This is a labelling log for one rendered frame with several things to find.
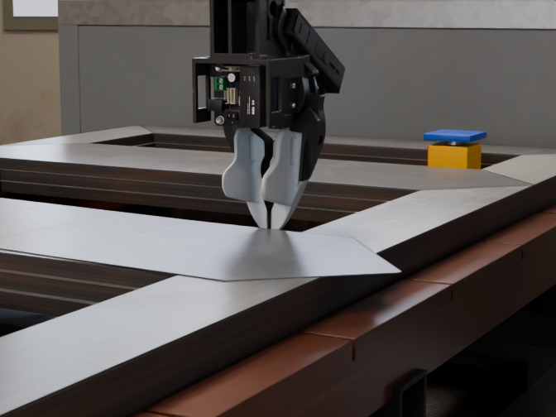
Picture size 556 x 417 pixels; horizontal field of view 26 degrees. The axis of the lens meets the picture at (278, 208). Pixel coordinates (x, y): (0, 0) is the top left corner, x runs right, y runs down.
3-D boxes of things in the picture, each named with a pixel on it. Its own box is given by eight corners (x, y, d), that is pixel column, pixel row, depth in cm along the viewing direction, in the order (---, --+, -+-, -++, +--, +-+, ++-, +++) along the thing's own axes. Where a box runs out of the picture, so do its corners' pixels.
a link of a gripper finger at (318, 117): (266, 179, 100) (265, 74, 99) (275, 176, 102) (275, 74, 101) (315, 183, 98) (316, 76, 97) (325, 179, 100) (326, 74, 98)
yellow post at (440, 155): (425, 299, 150) (428, 145, 147) (439, 290, 154) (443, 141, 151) (463, 303, 147) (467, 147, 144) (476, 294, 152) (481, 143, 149)
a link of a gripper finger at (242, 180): (209, 241, 99) (208, 129, 98) (246, 229, 104) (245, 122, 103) (242, 245, 98) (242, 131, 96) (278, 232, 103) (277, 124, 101)
